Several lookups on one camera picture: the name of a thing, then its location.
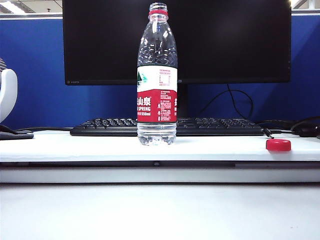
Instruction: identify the white rounded object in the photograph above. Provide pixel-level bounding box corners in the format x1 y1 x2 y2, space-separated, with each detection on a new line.
0 57 19 124

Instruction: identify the clear plastic water bottle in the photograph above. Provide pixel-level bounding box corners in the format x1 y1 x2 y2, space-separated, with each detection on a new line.
136 2 179 147

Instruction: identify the black desk cable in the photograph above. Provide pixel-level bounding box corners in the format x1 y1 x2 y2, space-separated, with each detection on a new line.
13 126 73 133

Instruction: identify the black pad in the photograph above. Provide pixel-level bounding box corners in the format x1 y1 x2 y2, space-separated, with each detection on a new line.
0 124 35 140

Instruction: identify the black Logitech mouse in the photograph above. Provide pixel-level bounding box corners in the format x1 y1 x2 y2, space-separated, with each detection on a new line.
298 126 320 138

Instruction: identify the black computer monitor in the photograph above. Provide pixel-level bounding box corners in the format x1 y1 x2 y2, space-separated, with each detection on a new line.
61 0 293 118

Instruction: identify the black barrel plug cable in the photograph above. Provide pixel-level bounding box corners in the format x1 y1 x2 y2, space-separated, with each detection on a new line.
263 127 295 140

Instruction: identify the black Logitech keyboard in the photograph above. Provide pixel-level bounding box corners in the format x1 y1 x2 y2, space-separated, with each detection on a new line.
69 116 265 137

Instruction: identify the red bottle cap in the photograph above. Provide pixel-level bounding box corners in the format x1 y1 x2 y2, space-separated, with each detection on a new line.
265 138 292 152

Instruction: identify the black adapter mains cable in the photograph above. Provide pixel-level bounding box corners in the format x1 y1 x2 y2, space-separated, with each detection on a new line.
254 119 295 126

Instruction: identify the thin black monitor cable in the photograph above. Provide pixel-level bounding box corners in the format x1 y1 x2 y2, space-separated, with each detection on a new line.
199 83 254 120

